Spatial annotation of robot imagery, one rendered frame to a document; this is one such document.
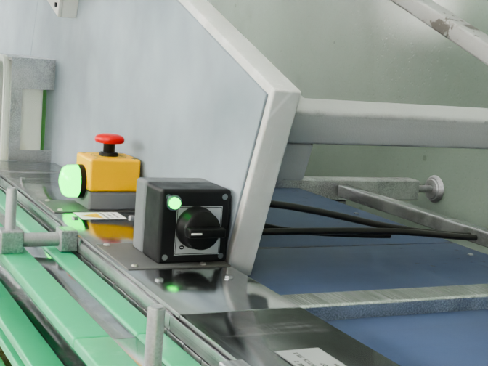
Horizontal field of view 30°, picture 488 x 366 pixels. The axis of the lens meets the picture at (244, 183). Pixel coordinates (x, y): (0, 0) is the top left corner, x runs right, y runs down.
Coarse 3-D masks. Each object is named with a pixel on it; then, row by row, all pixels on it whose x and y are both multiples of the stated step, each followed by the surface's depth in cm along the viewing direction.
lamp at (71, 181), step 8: (64, 168) 121; (72, 168) 121; (80, 168) 121; (64, 176) 120; (72, 176) 120; (80, 176) 120; (64, 184) 120; (72, 184) 120; (80, 184) 120; (64, 192) 121; (72, 192) 121; (80, 192) 121
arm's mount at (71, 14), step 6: (48, 0) 157; (54, 0) 153; (60, 0) 150; (66, 0) 151; (72, 0) 151; (78, 0) 151; (54, 6) 152; (60, 6) 151; (66, 6) 151; (72, 6) 151; (60, 12) 151; (66, 12) 152; (72, 12) 152
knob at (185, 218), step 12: (180, 216) 94; (192, 216) 93; (204, 216) 94; (180, 228) 94; (192, 228) 92; (204, 228) 93; (216, 228) 93; (180, 240) 94; (192, 240) 93; (204, 240) 94; (216, 240) 95
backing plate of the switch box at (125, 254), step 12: (108, 252) 98; (120, 252) 98; (132, 252) 99; (132, 264) 92; (144, 264) 94; (156, 264) 94; (168, 264) 94; (180, 264) 95; (192, 264) 95; (204, 264) 95; (216, 264) 96; (228, 264) 97
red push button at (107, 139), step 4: (96, 136) 123; (100, 136) 122; (104, 136) 122; (108, 136) 122; (112, 136) 122; (116, 136) 122; (120, 136) 123; (96, 140) 122; (100, 140) 122; (104, 140) 121; (108, 140) 121; (112, 140) 122; (116, 140) 122; (120, 140) 122; (104, 144) 123; (108, 144) 123; (112, 144) 123; (104, 148) 123; (108, 148) 123; (112, 148) 123; (112, 152) 123
